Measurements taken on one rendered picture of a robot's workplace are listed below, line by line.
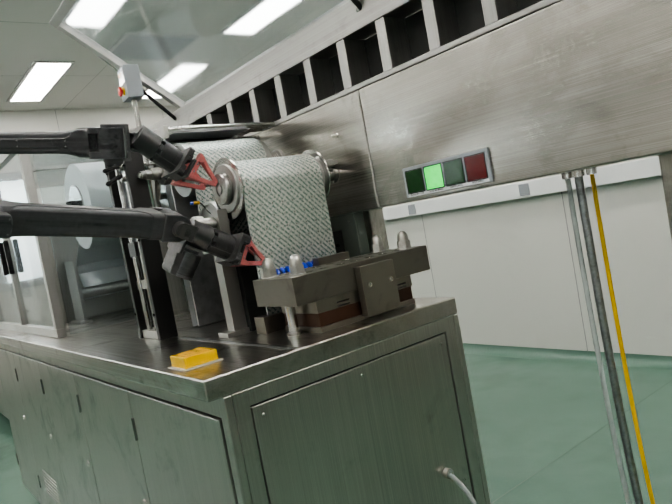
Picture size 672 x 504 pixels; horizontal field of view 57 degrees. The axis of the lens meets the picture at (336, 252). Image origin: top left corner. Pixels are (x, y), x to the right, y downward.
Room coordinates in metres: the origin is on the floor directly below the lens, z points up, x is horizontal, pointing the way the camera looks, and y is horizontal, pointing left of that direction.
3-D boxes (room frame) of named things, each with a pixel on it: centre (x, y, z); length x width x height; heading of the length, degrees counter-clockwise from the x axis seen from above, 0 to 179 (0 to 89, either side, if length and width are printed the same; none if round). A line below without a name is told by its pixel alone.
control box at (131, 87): (1.93, 0.54, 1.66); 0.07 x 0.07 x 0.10; 32
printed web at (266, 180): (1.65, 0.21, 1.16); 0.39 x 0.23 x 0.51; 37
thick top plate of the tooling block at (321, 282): (1.43, -0.01, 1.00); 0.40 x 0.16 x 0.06; 127
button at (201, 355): (1.21, 0.31, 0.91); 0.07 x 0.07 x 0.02; 37
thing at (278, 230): (1.50, 0.09, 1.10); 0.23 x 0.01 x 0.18; 127
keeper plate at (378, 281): (1.37, -0.08, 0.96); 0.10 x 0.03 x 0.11; 127
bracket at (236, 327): (1.48, 0.28, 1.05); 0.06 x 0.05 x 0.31; 127
